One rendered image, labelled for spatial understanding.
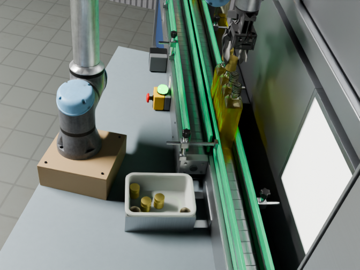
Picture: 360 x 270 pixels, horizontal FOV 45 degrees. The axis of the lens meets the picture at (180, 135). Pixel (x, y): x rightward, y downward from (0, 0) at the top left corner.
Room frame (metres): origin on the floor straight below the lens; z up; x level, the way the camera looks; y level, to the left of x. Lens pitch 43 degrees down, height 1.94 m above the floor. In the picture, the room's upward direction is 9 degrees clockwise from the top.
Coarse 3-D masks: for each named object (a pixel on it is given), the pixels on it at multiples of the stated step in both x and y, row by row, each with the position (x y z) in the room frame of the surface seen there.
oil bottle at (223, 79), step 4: (220, 76) 1.24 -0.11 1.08; (224, 76) 1.23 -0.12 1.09; (220, 80) 1.23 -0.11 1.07; (224, 80) 1.22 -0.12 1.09; (228, 80) 1.22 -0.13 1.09; (220, 84) 1.22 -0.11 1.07; (216, 88) 1.25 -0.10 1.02; (220, 88) 1.21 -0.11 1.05; (216, 92) 1.24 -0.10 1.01; (216, 96) 1.23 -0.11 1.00; (216, 100) 1.22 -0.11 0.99; (216, 104) 1.21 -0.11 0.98
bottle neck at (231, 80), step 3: (231, 72) 1.18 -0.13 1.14; (234, 72) 1.19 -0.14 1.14; (237, 72) 1.19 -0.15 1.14; (231, 75) 1.17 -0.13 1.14; (234, 75) 1.19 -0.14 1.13; (237, 75) 1.18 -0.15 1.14; (231, 78) 1.17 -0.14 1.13; (234, 78) 1.17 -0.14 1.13; (237, 78) 1.17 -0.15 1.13; (231, 81) 1.17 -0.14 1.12; (234, 81) 1.17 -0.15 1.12; (237, 81) 1.18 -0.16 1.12; (228, 84) 1.18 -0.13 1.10; (231, 84) 1.17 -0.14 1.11; (231, 87) 1.17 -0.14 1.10
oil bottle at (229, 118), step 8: (240, 96) 1.13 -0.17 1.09; (224, 104) 1.12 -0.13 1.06; (232, 104) 1.10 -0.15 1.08; (240, 104) 1.10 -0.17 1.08; (224, 112) 1.10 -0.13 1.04; (232, 112) 1.10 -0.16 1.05; (240, 112) 1.10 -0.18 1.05; (224, 120) 1.09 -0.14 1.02; (232, 120) 1.10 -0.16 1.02; (224, 128) 1.09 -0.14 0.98; (232, 128) 1.10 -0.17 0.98; (224, 136) 1.10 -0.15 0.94; (232, 136) 1.10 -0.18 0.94; (224, 144) 1.10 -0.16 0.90
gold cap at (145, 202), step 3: (144, 198) 0.88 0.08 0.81; (147, 198) 0.88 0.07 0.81; (150, 198) 0.88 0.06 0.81; (141, 201) 0.87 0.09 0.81; (144, 201) 0.87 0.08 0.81; (147, 201) 0.87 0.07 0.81; (150, 201) 0.87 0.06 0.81; (141, 204) 0.86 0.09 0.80; (144, 204) 0.86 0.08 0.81; (147, 204) 0.86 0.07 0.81; (150, 204) 0.87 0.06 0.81; (141, 207) 0.86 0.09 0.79; (144, 207) 0.86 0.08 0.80; (147, 207) 0.86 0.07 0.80; (150, 207) 0.87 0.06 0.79; (141, 210) 0.86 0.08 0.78; (144, 210) 0.86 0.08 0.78; (147, 210) 0.86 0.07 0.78; (150, 210) 0.87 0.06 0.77
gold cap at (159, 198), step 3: (156, 195) 0.90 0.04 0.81; (159, 195) 0.90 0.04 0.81; (162, 195) 0.91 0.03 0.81; (156, 198) 0.89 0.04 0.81; (159, 198) 0.89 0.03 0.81; (162, 198) 0.89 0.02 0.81; (156, 201) 0.88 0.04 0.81; (159, 201) 0.88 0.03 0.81; (162, 201) 0.89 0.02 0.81; (153, 204) 0.89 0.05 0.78; (156, 204) 0.88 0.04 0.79; (159, 204) 0.88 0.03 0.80; (162, 204) 0.89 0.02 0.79; (156, 207) 0.88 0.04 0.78; (159, 207) 0.88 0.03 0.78; (162, 207) 0.89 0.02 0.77
